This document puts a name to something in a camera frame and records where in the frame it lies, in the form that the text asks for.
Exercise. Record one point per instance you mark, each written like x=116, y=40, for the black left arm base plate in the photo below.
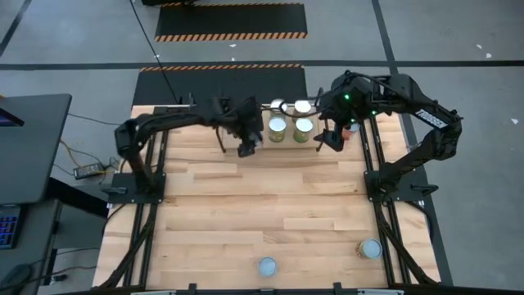
x=157, y=198

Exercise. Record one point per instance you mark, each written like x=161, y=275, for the black standing desk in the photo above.
x=37, y=155

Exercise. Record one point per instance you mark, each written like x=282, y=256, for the black power adapter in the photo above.
x=88, y=171

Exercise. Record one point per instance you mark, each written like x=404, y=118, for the black computer mouse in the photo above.
x=15, y=276

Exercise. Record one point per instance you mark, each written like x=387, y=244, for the silver metal bracket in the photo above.
x=380, y=292

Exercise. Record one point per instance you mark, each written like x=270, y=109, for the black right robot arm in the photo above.
x=409, y=164

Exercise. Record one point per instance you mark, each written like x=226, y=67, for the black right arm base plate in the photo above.
x=409, y=178

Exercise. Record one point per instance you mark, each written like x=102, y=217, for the small black edge clamp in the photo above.
x=337, y=288
x=192, y=288

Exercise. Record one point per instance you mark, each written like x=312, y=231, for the black low desk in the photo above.
x=34, y=229

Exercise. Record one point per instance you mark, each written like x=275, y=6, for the black clamp lever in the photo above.
x=425, y=189
x=116, y=190

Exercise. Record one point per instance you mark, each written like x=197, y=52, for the black backlit keyboard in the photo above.
x=9, y=229

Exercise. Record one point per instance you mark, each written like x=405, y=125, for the orange red tin can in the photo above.
x=354, y=128

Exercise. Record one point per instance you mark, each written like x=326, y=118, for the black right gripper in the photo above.
x=337, y=116

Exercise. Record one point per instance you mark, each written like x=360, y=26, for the small teal pink tin can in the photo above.
x=268, y=266

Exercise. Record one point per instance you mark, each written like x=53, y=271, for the green labelled tin can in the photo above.
x=302, y=106
x=303, y=129
x=277, y=129
x=278, y=105

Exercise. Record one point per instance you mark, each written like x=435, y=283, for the black mat with striped edge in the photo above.
x=229, y=18
x=184, y=86

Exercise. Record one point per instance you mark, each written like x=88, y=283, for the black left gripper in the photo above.
x=247, y=119

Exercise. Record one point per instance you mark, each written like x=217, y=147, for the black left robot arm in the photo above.
x=172, y=119

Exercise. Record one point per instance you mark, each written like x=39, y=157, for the black desk monitor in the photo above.
x=8, y=119

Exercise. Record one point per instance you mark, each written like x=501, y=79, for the small black plug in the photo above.
x=59, y=278

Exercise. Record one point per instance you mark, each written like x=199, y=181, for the black aluminium table frame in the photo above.
x=294, y=293

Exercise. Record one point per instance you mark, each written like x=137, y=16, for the small grey clamp post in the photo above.
x=191, y=104

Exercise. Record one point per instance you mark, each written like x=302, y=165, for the large brown orange tin can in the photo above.
x=370, y=248

